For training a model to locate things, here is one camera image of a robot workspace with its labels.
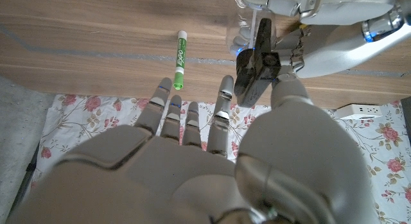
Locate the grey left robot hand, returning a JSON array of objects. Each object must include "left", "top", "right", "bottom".
[{"left": 240, "top": 0, "right": 411, "bottom": 80}]

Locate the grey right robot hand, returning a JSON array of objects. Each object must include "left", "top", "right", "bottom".
[{"left": 6, "top": 74, "right": 380, "bottom": 224}]

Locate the clear dispenser bottle black pump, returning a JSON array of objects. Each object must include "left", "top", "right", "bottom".
[{"left": 225, "top": 0, "right": 283, "bottom": 108}]

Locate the green Expo marker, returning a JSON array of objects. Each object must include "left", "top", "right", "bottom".
[{"left": 172, "top": 30, "right": 188, "bottom": 91}]

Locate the white power strip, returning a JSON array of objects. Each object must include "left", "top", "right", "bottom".
[{"left": 333, "top": 103, "right": 383, "bottom": 120}]

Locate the floral backdrop cloth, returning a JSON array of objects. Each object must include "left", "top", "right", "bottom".
[{"left": 30, "top": 94, "right": 411, "bottom": 224}]

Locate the black backdrop stand pole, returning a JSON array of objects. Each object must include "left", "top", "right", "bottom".
[{"left": 9, "top": 142, "right": 41, "bottom": 215}]

